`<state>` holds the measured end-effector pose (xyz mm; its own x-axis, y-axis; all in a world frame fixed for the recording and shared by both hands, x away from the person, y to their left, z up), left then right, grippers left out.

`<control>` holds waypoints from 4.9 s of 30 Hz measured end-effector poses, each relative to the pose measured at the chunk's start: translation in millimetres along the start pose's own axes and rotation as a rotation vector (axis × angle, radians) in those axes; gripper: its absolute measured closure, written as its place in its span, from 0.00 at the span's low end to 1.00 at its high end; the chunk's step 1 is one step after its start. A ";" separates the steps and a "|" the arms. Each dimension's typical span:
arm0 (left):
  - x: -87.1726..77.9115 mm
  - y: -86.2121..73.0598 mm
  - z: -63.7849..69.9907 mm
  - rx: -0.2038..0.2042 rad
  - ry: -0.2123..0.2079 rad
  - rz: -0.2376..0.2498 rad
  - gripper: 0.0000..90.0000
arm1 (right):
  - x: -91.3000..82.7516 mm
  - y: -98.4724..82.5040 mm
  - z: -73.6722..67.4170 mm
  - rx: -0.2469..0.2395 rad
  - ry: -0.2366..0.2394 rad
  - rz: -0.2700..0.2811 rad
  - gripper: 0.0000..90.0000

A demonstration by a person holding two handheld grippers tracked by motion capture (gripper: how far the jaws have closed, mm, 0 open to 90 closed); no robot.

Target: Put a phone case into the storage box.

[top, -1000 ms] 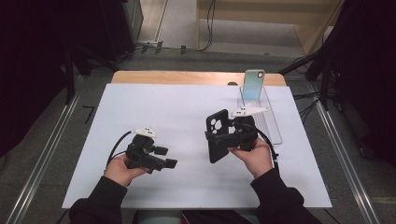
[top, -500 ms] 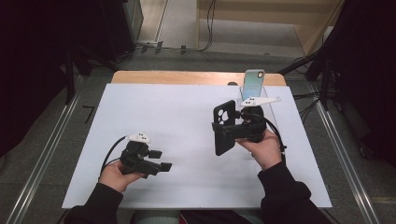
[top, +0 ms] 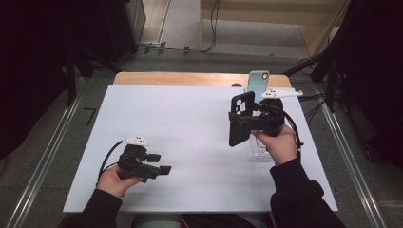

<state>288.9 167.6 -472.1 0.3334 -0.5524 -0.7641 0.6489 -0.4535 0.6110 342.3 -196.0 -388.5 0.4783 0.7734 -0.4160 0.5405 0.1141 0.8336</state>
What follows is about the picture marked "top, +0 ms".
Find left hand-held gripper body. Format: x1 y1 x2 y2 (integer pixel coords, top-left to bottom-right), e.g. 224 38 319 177
117 136 162 183

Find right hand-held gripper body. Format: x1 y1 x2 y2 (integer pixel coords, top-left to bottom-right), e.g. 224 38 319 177
252 87 304 138

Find blue clear phone case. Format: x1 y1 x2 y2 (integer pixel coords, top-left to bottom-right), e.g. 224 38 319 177
246 69 271 105

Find clear plastic rack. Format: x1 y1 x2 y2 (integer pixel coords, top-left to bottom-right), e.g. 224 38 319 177
242 86 278 159

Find person's right hand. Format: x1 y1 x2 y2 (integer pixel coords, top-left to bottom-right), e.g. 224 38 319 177
251 123 299 167

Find person's left hand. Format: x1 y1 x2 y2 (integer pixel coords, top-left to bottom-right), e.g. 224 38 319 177
96 164 144 200

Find black metal stand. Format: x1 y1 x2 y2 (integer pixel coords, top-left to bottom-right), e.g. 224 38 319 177
282 50 337 113

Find wooden table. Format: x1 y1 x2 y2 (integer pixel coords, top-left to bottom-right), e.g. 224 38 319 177
112 71 293 88

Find light wooden shelf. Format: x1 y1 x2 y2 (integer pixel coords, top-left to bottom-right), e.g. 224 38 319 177
199 0 351 59

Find dark cabinet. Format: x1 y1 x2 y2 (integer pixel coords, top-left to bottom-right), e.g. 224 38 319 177
101 0 147 63

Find right hand-held gripper cable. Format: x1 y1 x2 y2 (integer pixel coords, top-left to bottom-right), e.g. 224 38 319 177
265 103 305 160

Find hand-held gripper cable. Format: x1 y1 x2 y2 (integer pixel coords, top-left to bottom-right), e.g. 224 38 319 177
97 140 125 181
265 103 305 160

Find left hand-held gripper cable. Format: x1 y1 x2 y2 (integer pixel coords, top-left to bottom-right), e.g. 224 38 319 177
97 140 125 181

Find black floor cables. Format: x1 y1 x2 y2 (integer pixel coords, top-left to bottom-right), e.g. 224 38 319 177
297 92 329 126

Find metal floor rail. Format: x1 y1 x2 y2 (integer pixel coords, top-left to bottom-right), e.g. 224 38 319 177
6 75 86 228
317 88 388 228

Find black hanging cable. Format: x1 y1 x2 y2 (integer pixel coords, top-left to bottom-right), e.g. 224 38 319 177
201 0 221 53

